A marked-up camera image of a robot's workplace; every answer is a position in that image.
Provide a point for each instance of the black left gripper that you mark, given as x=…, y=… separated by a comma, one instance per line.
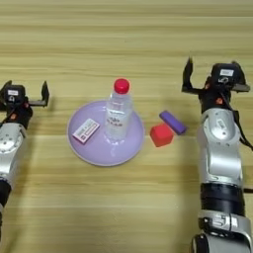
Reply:
x=20, y=110

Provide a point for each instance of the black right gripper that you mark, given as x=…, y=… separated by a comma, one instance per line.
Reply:
x=214, y=95

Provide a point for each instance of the red cube block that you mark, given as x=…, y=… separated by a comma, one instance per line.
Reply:
x=162, y=135

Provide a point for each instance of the clear bottle with red cap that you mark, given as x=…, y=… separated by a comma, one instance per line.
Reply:
x=118, y=115

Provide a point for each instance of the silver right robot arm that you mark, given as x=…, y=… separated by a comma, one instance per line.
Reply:
x=220, y=158

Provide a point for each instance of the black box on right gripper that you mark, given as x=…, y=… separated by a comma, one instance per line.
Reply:
x=225, y=73

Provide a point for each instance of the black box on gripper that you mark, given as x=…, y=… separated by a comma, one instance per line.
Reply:
x=225, y=73
x=14, y=93

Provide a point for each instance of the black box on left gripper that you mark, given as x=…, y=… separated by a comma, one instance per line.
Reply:
x=14, y=93

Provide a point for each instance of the purple bar block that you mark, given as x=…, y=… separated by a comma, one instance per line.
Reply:
x=173, y=122

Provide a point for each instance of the white and pink eraser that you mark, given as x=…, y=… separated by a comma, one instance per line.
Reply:
x=86, y=130

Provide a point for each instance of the lilac round plate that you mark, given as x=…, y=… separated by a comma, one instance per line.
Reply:
x=99, y=151

